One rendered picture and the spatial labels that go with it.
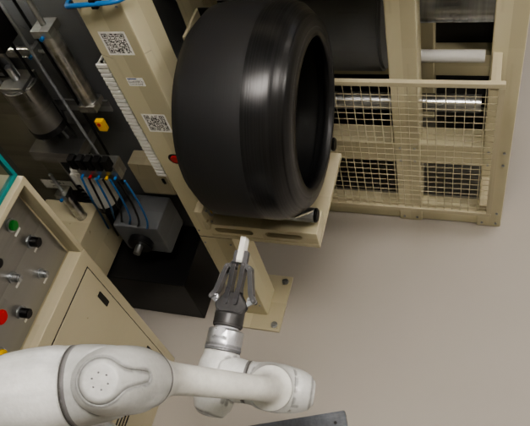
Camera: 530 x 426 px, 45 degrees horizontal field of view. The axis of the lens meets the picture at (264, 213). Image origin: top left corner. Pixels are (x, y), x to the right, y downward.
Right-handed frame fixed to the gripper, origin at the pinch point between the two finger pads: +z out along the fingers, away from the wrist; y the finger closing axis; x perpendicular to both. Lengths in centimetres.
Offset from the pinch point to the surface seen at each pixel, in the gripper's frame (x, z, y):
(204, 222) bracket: 24.7, 14.1, 23.4
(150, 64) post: -25, 40, 25
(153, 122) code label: -4.2, 33.7, 32.7
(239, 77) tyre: -28.0, 34.4, -1.2
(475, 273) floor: 122, 33, -58
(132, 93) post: -15, 37, 35
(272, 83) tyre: -26.4, 33.9, -9.0
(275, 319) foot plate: 112, 1, 21
